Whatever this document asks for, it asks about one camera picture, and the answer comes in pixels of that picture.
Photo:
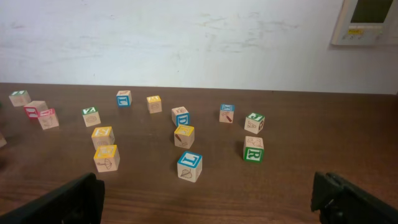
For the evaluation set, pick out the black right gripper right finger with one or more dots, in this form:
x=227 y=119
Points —
x=340 y=201

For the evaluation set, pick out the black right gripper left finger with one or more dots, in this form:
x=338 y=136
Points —
x=79 y=201

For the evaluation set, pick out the yellow S letter block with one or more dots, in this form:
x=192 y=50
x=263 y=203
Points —
x=103 y=136

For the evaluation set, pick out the yellow umbrella picture block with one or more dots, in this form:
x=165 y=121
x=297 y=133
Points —
x=107 y=158

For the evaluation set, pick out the green Z letter block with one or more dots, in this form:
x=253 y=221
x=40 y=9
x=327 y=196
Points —
x=91 y=116

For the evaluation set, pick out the red V letter block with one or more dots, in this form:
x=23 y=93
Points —
x=48 y=119

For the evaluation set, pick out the plain block at left edge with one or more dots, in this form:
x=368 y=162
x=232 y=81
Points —
x=3 y=141

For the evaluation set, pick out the green R side block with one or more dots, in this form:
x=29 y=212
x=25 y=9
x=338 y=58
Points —
x=253 y=150

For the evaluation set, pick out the red I letter block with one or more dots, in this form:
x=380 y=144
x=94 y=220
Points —
x=34 y=108

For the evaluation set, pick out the blue L side block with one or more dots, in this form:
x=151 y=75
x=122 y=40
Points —
x=124 y=98

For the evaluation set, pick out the blue T letter block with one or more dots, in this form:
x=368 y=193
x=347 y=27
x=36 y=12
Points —
x=189 y=166

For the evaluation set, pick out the green J letter block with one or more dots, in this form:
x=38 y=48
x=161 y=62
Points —
x=254 y=123

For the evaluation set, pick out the green top block far left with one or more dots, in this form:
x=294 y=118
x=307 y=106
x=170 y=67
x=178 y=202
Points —
x=20 y=98

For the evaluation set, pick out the yellow top block far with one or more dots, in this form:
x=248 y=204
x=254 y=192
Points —
x=154 y=104

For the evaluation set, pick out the yellow pencil picture block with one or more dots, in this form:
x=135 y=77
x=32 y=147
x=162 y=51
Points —
x=184 y=136

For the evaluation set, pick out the blue D side block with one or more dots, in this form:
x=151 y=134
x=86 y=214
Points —
x=180 y=116

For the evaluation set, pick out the blue X letter block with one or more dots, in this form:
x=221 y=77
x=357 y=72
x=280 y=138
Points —
x=226 y=113

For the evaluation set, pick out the white wall thermostat panel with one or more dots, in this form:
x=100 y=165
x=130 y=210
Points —
x=364 y=22

